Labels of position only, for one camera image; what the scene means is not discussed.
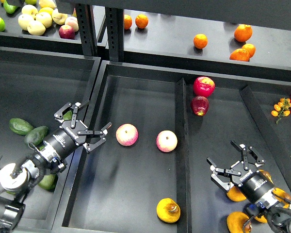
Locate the orange front right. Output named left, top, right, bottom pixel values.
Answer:
left=229, top=49, right=250, bottom=62

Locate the yellow pear bottom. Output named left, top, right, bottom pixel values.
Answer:
left=226, top=212, right=252, bottom=233

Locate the pink apple right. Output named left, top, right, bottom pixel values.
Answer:
left=156, top=130, right=178, bottom=152

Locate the pale yellow pear centre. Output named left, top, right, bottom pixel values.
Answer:
left=36, top=12, right=53, bottom=28

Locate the black shelf post left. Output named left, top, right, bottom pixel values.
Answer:
left=75, top=3, right=97, bottom=56

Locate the orange back left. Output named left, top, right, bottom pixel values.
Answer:
left=124, top=14, right=132, bottom=30

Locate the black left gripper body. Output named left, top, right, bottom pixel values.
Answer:
left=43, top=120, right=88, bottom=159

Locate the yellow lemon on shelf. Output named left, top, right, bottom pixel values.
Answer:
left=39, top=7, right=54, bottom=15

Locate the black shelf post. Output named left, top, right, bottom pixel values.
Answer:
left=75, top=3, right=97, bottom=56
left=105, top=7, right=124, bottom=62

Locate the dark avocado far left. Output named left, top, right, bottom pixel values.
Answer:
left=9, top=118, right=34, bottom=135

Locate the black bin divider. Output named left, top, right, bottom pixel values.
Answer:
left=240, top=86, right=291, bottom=192
left=175, top=79, right=192, bottom=233

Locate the pale yellow pear left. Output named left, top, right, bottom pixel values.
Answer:
left=18, top=14, right=34, bottom=31

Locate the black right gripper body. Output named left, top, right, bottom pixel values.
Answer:
left=232, top=169, right=275, bottom=204

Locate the black shelf post right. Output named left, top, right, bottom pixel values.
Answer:
left=105, top=7, right=124, bottom=62

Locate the pink apple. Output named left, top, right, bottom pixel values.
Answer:
left=156, top=130, right=178, bottom=152
left=115, top=123, right=138, bottom=146

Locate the pale yellow pear right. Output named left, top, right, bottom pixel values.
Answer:
left=51, top=8, right=68, bottom=25

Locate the dark avocado middle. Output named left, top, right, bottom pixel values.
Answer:
left=24, top=126, right=49, bottom=146

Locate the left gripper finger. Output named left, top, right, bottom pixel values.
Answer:
left=54, top=100, right=90, bottom=129
left=77, top=122, right=112, bottom=153

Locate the upright dark avocado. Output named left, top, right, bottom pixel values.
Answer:
left=63, top=110, right=72, bottom=121

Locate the pale pink peach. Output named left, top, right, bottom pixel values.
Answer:
left=65, top=16, right=79, bottom=33

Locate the dark red apple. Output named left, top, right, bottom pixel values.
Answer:
left=191, top=96, right=209, bottom=116

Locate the red apple on shelf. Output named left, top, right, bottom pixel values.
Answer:
left=59, top=25, right=75, bottom=40

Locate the bright red apple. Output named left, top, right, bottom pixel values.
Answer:
left=193, top=76, right=215, bottom=98

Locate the pink apple left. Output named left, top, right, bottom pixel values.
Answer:
left=115, top=123, right=138, bottom=146

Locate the orange cherry tomato cluster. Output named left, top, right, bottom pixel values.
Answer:
left=271, top=98, right=291, bottom=124

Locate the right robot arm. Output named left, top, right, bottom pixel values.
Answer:
left=207, top=141, right=291, bottom=233

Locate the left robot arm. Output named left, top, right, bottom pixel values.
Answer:
left=0, top=102, right=112, bottom=233

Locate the green pepper on shelf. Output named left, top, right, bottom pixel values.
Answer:
left=3, top=0, right=19, bottom=14

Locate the black bin divider right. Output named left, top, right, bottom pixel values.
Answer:
left=240, top=86, right=291, bottom=192

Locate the black bin divider left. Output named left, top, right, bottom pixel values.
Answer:
left=175, top=79, right=192, bottom=233

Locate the green avocado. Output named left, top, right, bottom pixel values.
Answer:
left=38, top=174, right=58, bottom=190

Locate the orange small right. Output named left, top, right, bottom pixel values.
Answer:
left=242, top=43, right=256, bottom=58

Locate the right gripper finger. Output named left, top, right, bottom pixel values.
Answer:
left=230, top=140, right=265, bottom=170
left=207, top=157, right=242, bottom=191

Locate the large orange top right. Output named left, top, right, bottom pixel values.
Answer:
left=234, top=24, right=253, bottom=42

